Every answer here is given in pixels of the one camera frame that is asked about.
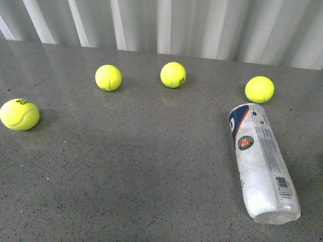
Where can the right yellow tennis ball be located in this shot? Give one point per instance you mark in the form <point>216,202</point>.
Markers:
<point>259,89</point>

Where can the clear plastic tennis ball can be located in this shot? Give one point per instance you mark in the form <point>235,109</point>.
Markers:
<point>268,191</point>

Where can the yellow tennis ball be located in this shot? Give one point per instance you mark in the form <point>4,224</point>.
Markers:
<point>173,75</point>
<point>19,114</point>
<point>108,78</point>
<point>259,89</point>

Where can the far left yellow tennis ball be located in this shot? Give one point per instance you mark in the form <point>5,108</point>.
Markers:
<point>19,114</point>

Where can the middle yellow tennis ball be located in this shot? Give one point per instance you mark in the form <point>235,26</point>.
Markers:
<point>173,75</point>

